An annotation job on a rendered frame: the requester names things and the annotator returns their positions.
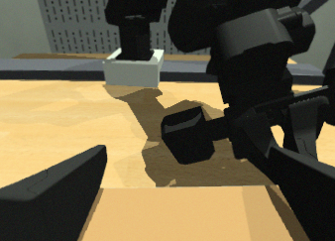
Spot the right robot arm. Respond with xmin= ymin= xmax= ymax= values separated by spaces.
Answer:
xmin=105 ymin=0 xmax=316 ymax=104

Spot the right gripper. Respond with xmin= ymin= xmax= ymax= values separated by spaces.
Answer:
xmin=161 ymin=67 xmax=335 ymax=184

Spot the brown cardboard box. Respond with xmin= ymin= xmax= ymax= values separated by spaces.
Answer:
xmin=77 ymin=185 xmax=310 ymax=241

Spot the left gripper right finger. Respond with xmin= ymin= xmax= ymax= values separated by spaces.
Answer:
xmin=268 ymin=146 xmax=335 ymax=241

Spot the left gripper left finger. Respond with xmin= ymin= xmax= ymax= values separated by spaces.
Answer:
xmin=0 ymin=145 xmax=108 ymax=241

